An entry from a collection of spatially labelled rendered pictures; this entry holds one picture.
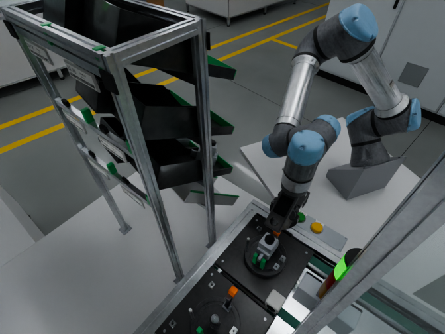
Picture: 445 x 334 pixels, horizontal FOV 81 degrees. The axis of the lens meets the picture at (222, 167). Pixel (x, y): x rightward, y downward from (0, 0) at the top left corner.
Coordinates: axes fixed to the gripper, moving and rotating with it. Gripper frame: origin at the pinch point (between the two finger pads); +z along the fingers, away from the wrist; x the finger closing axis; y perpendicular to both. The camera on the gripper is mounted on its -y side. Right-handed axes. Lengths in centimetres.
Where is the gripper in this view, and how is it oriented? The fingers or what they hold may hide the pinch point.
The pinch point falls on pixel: (279, 227)
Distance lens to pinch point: 86.1
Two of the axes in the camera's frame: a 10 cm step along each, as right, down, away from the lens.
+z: 0.1, 6.9, 7.3
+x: -7.8, -4.5, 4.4
